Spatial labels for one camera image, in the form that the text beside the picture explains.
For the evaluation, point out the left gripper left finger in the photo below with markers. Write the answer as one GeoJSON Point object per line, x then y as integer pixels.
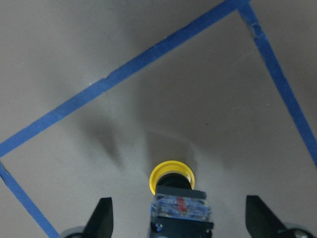
{"type": "Point", "coordinates": [100, 224]}

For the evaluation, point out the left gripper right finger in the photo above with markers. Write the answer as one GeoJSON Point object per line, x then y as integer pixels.
{"type": "Point", "coordinates": [260, 221]}

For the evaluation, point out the yellow push button switch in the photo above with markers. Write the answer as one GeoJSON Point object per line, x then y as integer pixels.
{"type": "Point", "coordinates": [177, 209]}

